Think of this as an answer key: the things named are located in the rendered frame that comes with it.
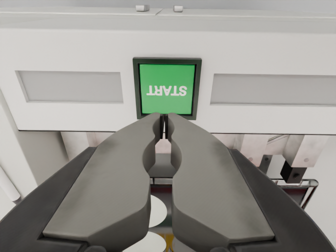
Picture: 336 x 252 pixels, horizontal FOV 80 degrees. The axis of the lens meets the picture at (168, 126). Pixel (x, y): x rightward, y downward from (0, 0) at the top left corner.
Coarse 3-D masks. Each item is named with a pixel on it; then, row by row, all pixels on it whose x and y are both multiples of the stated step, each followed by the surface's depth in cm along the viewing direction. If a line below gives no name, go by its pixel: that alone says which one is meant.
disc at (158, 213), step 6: (156, 198) 34; (156, 204) 35; (162, 204) 35; (156, 210) 36; (162, 210) 36; (150, 216) 37; (156, 216) 37; (162, 216) 37; (150, 222) 38; (156, 222) 38
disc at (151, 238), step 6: (150, 234) 40; (156, 234) 40; (144, 240) 41; (150, 240) 41; (156, 240) 41; (162, 240) 41; (132, 246) 42; (138, 246) 42; (144, 246) 42; (150, 246) 42; (156, 246) 42; (162, 246) 42
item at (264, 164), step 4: (264, 156) 36; (268, 156) 36; (264, 160) 37; (268, 160) 37; (260, 164) 37; (264, 164) 37; (268, 164) 37; (260, 168) 38; (264, 168) 38; (264, 172) 38
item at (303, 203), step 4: (316, 180) 33; (308, 188) 33; (312, 188) 33; (316, 188) 33; (308, 192) 33; (312, 192) 33; (304, 196) 34; (308, 196) 34; (300, 200) 35; (304, 200) 34; (308, 200) 34; (300, 204) 35; (304, 204) 35; (304, 208) 35
